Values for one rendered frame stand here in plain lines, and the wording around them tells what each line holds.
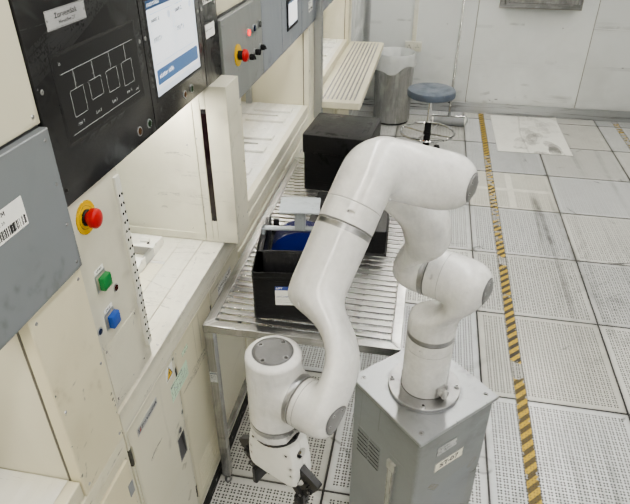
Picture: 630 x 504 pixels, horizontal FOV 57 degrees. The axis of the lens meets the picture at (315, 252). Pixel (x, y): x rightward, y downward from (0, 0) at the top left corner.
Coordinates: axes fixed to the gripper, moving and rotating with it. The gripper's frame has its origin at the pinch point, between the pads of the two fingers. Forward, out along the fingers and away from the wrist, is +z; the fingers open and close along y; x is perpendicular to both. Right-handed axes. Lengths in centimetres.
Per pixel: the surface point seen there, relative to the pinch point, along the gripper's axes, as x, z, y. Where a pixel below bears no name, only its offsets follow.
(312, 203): -77, -7, 49
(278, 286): -59, 13, 49
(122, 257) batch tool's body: -15, -19, 56
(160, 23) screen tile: -46, -61, 69
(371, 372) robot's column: -56, 25, 14
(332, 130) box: -146, 0, 89
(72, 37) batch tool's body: -13, -66, 54
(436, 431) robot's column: -48, 25, -10
